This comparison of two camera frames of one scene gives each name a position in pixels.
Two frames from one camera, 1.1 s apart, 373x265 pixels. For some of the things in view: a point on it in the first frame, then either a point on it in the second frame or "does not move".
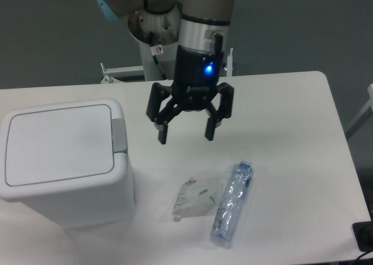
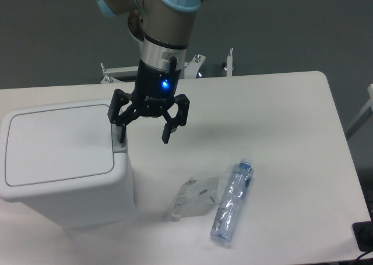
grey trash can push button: (119, 135) does not move
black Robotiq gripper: (195, 84) -> (154, 92)
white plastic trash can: (69, 161) does not move
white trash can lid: (52, 145) does not move
